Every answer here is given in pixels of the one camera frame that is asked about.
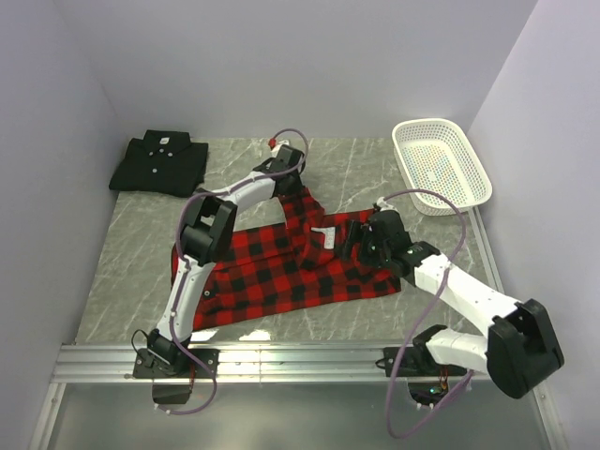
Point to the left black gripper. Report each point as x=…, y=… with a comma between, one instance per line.
x=296, y=187

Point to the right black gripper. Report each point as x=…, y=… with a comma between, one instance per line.
x=355, y=233

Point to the red black plaid shirt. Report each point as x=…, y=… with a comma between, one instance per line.
x=288, y=266

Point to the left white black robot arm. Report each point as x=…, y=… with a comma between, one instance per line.
x=203, y=237

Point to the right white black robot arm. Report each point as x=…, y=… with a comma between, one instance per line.
x=516, y=344

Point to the white plastic mesh basket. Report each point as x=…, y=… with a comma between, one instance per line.
x=435, y=154

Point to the folded black button shirt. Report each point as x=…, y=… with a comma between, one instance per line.
x=163, y=162

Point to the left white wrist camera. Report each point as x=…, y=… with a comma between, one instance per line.
x=275, y=143

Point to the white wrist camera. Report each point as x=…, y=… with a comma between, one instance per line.
x=275, y=143
x=382, y=205

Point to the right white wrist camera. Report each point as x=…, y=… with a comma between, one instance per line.
x=382, y=205

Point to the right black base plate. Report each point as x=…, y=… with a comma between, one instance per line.
x=415, y=363

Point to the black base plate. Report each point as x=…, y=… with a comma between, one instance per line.
x=415, y=363
x=148, y=366

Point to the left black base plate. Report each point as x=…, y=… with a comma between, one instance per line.
x=148, y=366

